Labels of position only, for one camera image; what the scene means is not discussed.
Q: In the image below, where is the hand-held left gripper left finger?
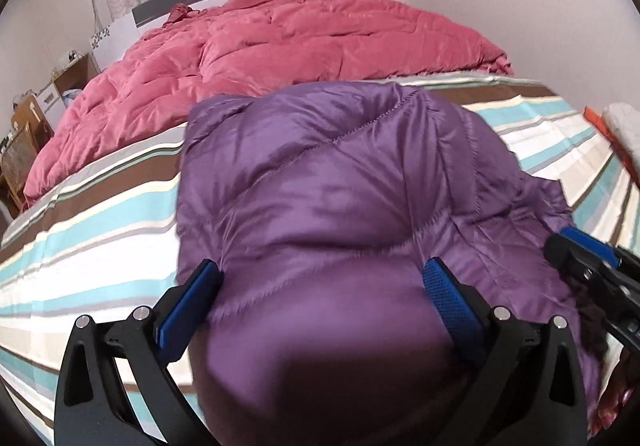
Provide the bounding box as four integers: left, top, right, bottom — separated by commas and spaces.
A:
52, 258, 223, 446

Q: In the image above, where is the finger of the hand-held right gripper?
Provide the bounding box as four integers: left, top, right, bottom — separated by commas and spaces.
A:
559, 227, 640, 279
543, 235, 640, 352

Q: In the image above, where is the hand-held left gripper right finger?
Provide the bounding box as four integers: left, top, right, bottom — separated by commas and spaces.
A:
422, 257, 588, 446

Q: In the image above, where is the purple down jacket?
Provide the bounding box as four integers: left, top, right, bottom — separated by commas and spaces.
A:
175, 80, 608, 446

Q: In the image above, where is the striped bed sheet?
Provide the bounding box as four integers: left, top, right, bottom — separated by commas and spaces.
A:
0, 71, 640, 446

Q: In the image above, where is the white cloth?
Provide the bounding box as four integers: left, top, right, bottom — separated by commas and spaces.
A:
602, 103, 640, 157

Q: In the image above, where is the orange box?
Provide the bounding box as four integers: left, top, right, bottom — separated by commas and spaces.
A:
582, 106, 616, 137

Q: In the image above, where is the wooden chair with woven back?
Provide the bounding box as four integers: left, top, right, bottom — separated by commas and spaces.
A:
0, 123, 41, 212

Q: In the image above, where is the white drawer cabinet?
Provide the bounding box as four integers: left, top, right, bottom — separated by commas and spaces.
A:
37, 81, 66, 119

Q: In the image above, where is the wooden bedside cabinet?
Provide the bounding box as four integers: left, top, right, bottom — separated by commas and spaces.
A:
52, 53, 103, 92

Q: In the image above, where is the red quilt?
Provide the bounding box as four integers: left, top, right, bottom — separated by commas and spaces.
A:
22, 0, 516, 209

